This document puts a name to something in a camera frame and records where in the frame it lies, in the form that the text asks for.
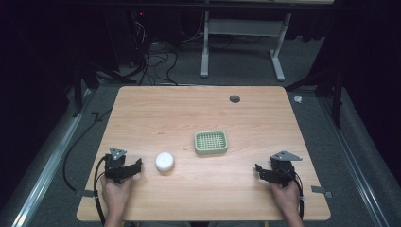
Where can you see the white desk frame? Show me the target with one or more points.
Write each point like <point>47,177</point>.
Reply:
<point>242,27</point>

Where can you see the black metal stand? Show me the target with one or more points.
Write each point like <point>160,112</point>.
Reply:
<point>336,91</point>
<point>82,78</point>

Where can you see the green soap dish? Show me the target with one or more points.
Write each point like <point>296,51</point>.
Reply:
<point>211,142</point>

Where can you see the crumpled white paper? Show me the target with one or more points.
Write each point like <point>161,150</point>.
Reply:
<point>298,99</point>

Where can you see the person's right hand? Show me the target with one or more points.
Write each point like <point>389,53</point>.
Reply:
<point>286,198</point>

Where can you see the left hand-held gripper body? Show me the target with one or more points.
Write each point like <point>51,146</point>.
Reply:
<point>114,165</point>

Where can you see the grey tape strip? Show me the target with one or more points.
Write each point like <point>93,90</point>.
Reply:
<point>85,193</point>
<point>321,191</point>

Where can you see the black computer tower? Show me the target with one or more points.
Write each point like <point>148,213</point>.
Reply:
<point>126,38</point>

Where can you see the person's left hand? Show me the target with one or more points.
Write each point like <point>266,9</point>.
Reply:
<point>116,195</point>

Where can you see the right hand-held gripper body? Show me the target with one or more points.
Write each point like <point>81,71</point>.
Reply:
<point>283,168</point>

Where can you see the white round soap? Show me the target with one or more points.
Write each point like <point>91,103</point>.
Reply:
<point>164,161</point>

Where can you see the aluminium floor rail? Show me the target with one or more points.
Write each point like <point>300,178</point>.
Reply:
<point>353,157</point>
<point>50,164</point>

